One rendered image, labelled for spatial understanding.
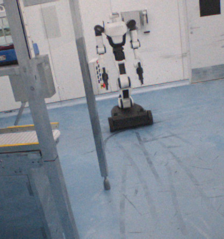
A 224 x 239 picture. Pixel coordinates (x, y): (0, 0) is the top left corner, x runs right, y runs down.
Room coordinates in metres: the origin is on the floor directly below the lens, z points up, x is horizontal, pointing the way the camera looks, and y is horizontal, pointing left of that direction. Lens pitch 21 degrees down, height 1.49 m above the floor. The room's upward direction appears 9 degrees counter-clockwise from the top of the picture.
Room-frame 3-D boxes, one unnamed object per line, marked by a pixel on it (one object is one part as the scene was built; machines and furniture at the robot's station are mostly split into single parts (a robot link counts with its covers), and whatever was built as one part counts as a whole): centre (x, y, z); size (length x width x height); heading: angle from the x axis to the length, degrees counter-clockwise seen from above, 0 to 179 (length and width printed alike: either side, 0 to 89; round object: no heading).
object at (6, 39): (1.55, 0.45, 1.51); 0.15 x 0.15 x 0.19
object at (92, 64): (2.31, 0.07, 1.03); 0.17 x 0.06 x 0.26; 169
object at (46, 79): (1.64, 0.42, 1.20); 0.22 x 0.11 x 0.20; 79
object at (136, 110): (3.87, -0.22, 0.19); 0.64 x 0.52 x 0.33; 3
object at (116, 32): (3.89, -0.22, 1.23); 0.34 x 0.30 x 0.36; 93
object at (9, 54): (1.56, 0.45, 1.38); 0.21 x 0.20 x 0.09; 169
